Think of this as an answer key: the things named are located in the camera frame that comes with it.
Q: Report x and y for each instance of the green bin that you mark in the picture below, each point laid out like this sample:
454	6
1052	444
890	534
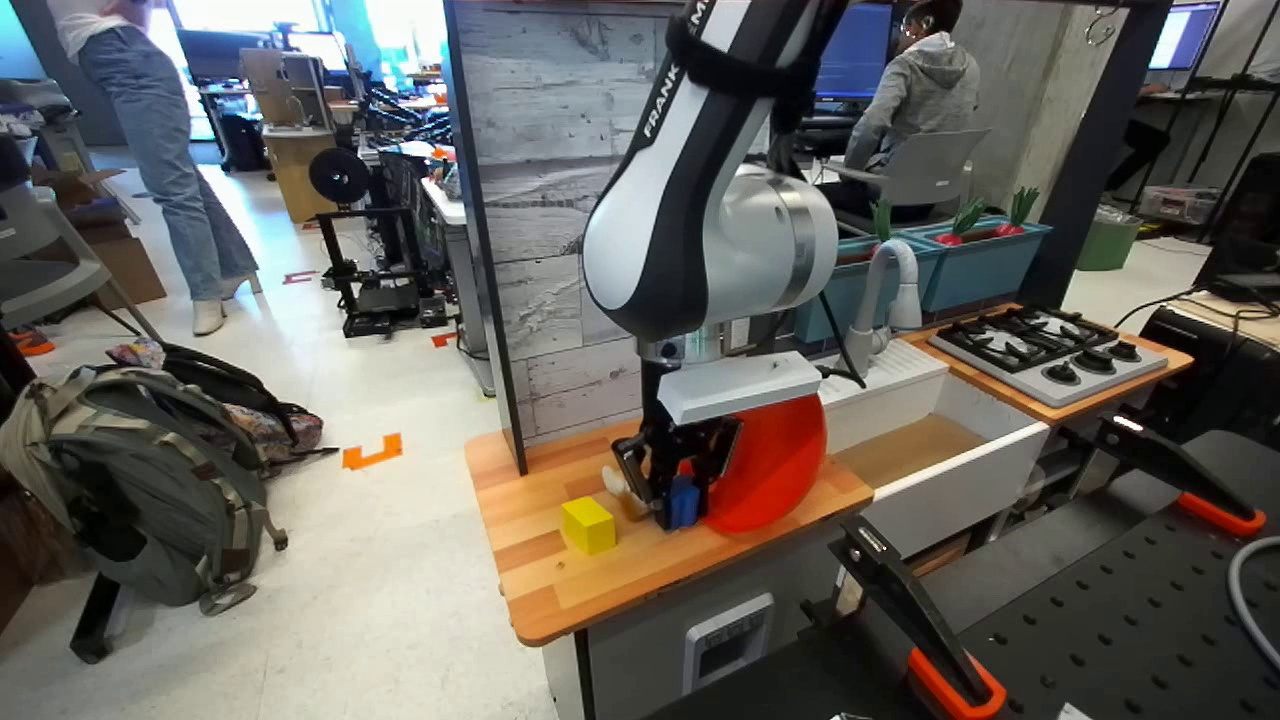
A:
1105	240

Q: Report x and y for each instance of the black frame post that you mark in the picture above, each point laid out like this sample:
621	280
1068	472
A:
1102	133

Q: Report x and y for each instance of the grey toy faucet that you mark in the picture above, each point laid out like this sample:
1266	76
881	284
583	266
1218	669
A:
890	284

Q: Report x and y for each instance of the blue computer monitor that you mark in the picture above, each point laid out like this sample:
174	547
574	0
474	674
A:
861	54

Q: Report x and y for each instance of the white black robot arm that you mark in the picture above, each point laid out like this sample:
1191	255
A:
705	227

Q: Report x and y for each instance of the wooden toy kitchen counter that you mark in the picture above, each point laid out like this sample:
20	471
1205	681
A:
587	594

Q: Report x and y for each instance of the black machine on stand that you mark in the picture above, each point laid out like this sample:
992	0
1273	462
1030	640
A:
383	266

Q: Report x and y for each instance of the black office chair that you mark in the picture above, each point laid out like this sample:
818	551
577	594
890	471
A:
1244	232

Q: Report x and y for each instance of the beige cabinet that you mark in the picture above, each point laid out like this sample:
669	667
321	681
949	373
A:
290	120

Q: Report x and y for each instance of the dark bag on floor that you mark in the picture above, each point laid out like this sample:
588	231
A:
246	403

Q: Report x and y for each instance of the black perforated board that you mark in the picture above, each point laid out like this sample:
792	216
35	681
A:
1134	626

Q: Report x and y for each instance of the brown cardboard box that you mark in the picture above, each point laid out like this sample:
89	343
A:
127	260

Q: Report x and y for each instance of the person in grey hoodie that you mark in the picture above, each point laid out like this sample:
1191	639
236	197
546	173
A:
924	100

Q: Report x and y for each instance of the teal planter box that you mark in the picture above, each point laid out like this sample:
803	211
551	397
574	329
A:
984	266
854	284

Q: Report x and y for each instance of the grey green backpack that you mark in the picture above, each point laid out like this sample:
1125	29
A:
147	483

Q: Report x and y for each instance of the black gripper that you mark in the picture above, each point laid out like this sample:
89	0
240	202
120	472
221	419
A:
696	443

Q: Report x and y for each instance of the grey chair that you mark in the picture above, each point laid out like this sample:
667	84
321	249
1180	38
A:
43	260

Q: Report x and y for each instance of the white toy sink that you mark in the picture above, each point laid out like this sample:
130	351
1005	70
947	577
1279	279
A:
954	484

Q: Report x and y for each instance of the person in blue jeans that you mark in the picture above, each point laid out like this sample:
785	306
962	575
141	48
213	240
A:
155	133

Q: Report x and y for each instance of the beige toy mushroom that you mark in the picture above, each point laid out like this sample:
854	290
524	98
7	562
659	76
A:
613	483

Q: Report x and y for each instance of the green toy plant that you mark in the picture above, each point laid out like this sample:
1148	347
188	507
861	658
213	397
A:
1023	204
969	216
881	222

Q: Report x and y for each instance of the grey wood-look back panel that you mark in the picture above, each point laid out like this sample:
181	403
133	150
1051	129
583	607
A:
533	202

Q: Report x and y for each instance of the grey toy stove top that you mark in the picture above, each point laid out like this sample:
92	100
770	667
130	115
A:
1044	354

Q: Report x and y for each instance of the yellow toy block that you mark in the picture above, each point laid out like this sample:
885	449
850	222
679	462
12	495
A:
588	529

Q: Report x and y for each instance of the orange round plate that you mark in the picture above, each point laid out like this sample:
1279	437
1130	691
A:
770	466

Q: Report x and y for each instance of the blue toy block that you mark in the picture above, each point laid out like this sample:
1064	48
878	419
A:
686	507

